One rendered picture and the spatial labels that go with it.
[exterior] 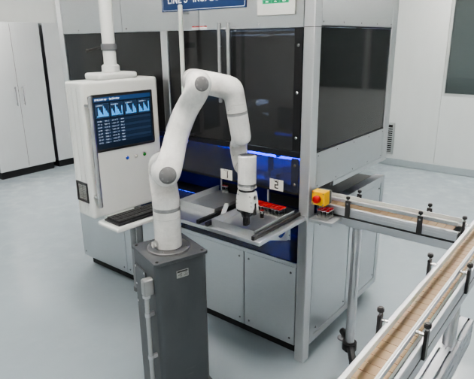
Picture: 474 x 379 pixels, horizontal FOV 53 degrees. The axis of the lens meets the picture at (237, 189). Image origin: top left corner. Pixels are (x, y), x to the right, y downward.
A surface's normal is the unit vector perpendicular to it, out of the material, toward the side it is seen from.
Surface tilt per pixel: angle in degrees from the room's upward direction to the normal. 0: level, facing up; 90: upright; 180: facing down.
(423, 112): 90
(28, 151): 90
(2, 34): 90
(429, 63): 90
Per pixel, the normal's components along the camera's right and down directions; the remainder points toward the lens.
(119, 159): 0.74, 0.19
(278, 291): -0.62, 0.24
